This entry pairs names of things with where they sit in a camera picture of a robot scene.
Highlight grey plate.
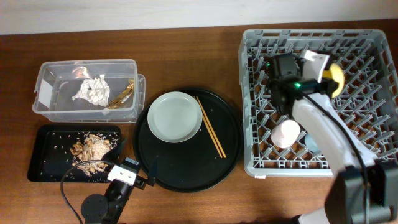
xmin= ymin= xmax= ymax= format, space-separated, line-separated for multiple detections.
xmin=147 ymin=91 xmax=203 ymax=143

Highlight black rectangular tray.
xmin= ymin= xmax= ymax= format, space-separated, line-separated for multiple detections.
xmin=27 ymin=124 xmax=122 ymax=183

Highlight brown gold snack wrapper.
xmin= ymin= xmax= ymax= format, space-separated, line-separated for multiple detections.
xmin=107 ymin=79 xmax=135 ymax=109

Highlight yellow bowl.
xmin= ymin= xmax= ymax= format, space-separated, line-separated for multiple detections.
xmin=322 ymin=63 xmax=345 ymax=98

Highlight clear plastic bin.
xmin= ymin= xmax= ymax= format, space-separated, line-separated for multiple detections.
xmin=32 ymin=59 xmax=146 ymax=123

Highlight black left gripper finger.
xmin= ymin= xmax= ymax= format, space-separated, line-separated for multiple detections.
xmin=101 ymin=139 xmax=126 ymax=162
xmin=147 ymin=156 xmax=159 ymax=186

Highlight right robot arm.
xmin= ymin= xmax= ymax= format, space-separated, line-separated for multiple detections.
xmin=266 ymin=50 xmax=397 ymax=223

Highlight white tissue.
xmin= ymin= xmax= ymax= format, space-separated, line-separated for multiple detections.
xmin=72 ymin=74 xmax=110 ymax=106

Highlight pink plastic cup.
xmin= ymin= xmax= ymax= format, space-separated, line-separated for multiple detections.
xmin=271 ymin=120 xmax=300 ymax=149

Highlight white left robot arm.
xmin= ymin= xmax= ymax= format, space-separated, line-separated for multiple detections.
xmin=80 ymin=142 xmax=158 ymax=224

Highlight food scraps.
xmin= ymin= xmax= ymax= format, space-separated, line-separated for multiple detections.
xmin=40 ymin=130 xmax=121 ymax=183

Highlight grey dishwasher rack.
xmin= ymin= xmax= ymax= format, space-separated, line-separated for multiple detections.
xmin=238 ymin=29 xmax=397 ymax=179

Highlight round black tray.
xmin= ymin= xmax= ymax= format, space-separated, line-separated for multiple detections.
xmin=132 ymin=88 xmax=244 ymax=192

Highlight blue plastic cup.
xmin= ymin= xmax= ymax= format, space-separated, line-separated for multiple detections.
xmin=304 ymin=134 xmax=320 ymax=153

